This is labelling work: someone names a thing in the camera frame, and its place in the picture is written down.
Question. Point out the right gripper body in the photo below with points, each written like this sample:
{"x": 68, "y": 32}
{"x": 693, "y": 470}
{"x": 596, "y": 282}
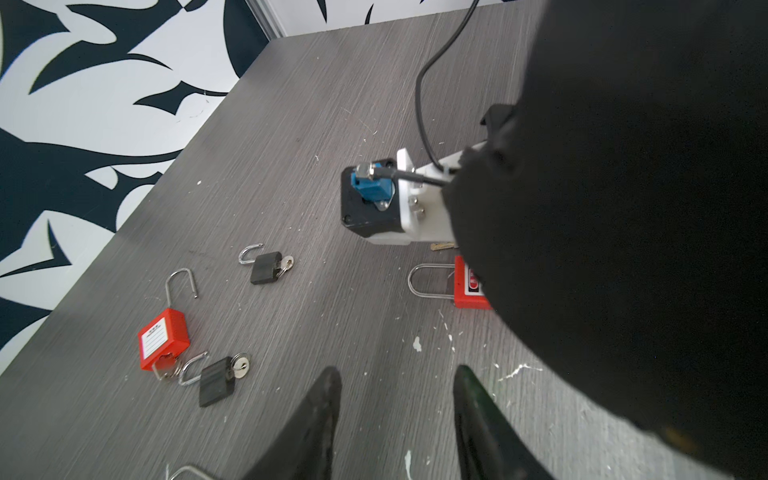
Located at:
{"x": 393, "y": 212}

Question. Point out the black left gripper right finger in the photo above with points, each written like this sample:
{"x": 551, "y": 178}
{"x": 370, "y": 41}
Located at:
{"x": 487, "y": 445}

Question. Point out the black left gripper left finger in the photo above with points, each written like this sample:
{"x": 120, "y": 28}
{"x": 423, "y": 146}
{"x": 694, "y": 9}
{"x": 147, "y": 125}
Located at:
{"x": 304, "y": 447}

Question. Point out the red padlock long shackle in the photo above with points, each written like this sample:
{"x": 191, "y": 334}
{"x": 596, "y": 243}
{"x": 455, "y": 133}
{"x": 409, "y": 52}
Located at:
{"x": 466, "y": 292}

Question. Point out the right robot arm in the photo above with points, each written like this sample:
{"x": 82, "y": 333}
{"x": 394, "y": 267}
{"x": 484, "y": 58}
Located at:
{"x": 616, "y": 216}

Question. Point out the black padlock left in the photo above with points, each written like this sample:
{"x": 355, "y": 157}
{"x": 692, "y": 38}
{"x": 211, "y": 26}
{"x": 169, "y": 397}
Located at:
{"x": 216, "y": 381}

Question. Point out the black padlock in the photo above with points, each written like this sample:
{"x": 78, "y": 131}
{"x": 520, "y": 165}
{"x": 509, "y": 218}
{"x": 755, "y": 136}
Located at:
{"x": 216, "y": 381}
{"x": 266, "y": 268}

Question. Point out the black padlock right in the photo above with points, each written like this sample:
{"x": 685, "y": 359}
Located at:
{"x": 266, "y": 268}

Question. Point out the aluminium cage frame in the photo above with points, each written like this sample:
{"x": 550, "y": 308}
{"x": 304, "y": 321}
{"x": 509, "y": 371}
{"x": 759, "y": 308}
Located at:
{"x": 266, "y": 18}

